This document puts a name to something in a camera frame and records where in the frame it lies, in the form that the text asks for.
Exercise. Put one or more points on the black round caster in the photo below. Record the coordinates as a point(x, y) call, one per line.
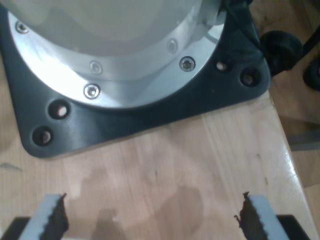
point(313, 77)
point(281, 50)

